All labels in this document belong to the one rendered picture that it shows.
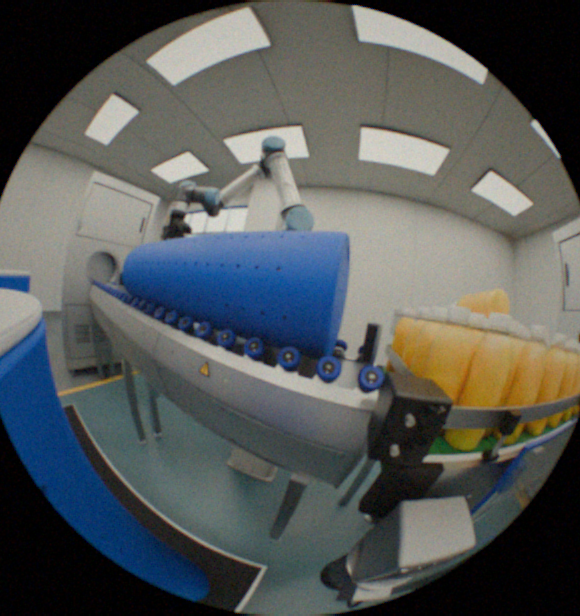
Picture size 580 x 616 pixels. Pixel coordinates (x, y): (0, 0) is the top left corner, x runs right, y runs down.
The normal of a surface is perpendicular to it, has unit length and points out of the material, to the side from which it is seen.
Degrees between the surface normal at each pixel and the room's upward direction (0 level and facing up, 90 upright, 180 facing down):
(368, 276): 90
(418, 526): 0
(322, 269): 78
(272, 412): 70
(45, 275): 90
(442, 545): 0
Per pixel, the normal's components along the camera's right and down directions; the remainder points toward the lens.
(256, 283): -0.37, 0.02
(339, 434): -0.29, -0.34
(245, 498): 0.16, -0.99
